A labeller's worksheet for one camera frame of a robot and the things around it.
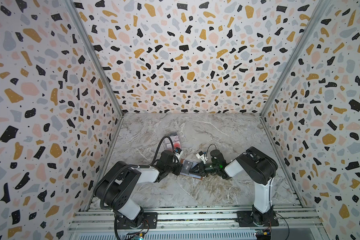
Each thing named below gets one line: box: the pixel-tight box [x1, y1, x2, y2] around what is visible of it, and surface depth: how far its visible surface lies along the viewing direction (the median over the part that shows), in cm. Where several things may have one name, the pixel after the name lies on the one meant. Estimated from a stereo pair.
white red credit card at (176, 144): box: [173, 141, 182, 150], surface depth 101 cm
